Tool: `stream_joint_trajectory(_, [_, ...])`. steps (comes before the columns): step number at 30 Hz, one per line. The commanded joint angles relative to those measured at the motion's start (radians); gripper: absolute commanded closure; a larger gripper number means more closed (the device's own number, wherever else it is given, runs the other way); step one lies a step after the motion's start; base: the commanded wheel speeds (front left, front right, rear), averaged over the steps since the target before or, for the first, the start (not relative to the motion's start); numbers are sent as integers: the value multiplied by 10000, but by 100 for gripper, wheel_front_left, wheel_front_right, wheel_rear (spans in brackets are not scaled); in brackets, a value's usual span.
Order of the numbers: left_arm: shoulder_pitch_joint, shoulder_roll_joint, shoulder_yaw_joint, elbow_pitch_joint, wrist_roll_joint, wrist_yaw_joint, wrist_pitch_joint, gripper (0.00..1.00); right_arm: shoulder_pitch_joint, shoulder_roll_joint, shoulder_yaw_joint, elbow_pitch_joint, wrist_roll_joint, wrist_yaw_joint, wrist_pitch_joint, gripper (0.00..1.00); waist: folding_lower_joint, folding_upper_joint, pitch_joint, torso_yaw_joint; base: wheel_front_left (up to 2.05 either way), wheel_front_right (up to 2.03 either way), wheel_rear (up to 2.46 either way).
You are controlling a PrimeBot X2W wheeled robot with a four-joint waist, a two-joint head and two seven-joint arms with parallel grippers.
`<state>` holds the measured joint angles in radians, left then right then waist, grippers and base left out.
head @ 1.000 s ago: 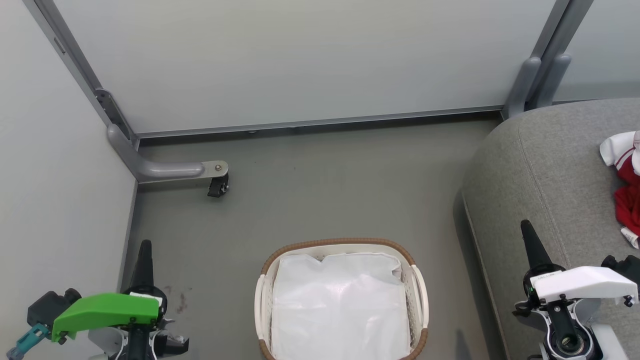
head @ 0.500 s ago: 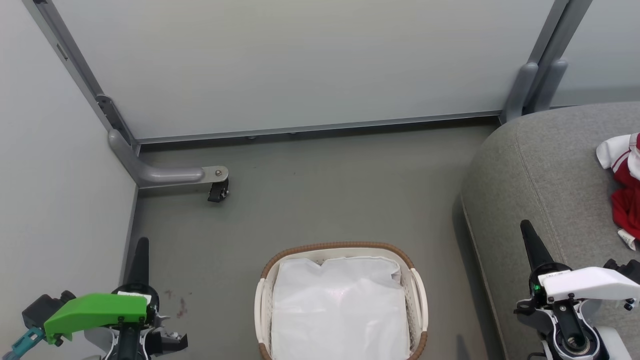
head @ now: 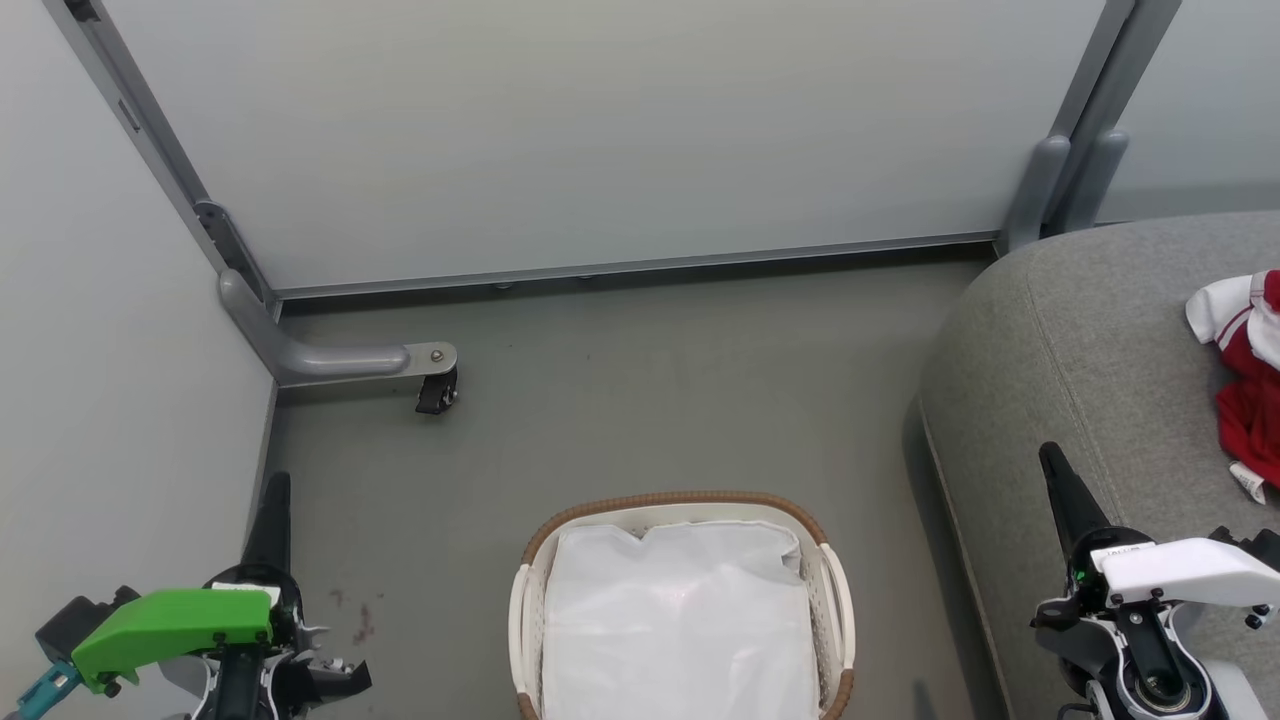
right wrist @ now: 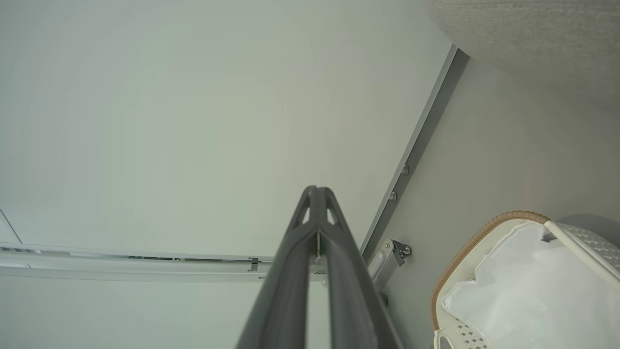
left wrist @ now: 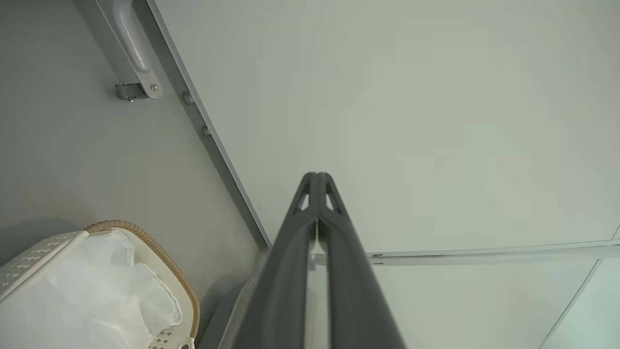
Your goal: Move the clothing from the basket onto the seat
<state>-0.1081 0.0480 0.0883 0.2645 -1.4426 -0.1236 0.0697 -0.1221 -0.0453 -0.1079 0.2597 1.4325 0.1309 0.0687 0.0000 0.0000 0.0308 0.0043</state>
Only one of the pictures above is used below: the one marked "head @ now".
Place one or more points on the grey fabric sofa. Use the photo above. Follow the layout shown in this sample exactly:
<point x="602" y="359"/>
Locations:
<point x="1080" y="350"/>

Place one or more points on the grey partition leg with bracket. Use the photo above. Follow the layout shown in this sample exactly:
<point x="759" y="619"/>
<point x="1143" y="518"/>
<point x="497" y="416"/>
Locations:
<point x="320" y="362"/>

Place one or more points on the grey partition bottom rail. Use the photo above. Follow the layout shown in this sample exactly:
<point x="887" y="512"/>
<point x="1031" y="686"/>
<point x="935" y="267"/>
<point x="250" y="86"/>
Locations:
<point x="640" y="265"/>

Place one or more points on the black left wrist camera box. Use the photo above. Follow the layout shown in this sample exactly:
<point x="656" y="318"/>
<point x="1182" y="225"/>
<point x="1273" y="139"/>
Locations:
<point x="75" y="618"/>

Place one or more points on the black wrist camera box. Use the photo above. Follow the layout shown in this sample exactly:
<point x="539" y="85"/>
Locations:
<point x="75" y="618"/>
<point x="1255" y="545"/>

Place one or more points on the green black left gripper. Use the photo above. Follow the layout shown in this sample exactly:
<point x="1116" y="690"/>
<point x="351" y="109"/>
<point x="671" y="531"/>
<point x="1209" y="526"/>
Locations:
<point x="170" y="620"/>

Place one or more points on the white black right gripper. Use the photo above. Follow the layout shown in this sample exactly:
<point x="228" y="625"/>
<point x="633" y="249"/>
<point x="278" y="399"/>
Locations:
<point x="1190" y="572"/>

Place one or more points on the grey partition corner post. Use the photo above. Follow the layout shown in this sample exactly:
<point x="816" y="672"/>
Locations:
<point x="150" y="120"/>

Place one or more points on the grey double partition post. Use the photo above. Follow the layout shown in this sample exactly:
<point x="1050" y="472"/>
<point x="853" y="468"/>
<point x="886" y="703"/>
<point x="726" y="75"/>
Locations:
<point x="1085" y="130"/>

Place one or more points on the red and white garment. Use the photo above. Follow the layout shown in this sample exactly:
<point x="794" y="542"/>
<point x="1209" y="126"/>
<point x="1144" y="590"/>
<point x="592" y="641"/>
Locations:
<point x="1250" y="400"/>

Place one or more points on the black caster wheel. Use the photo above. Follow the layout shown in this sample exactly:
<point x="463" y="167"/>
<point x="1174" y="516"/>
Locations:
<point x="437" y="392"/>

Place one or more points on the white basket with brown rim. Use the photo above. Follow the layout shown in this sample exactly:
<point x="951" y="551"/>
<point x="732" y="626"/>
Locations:
<point x="835" y="600"/>

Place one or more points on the white liner cloth in basket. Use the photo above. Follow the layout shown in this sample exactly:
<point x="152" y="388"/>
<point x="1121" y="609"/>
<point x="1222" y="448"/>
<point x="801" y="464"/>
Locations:
<point x="680" y="620"/>

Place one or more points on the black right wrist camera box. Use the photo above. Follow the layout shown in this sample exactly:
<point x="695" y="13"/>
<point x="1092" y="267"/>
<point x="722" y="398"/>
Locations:
<point x="1255" y="545"/>

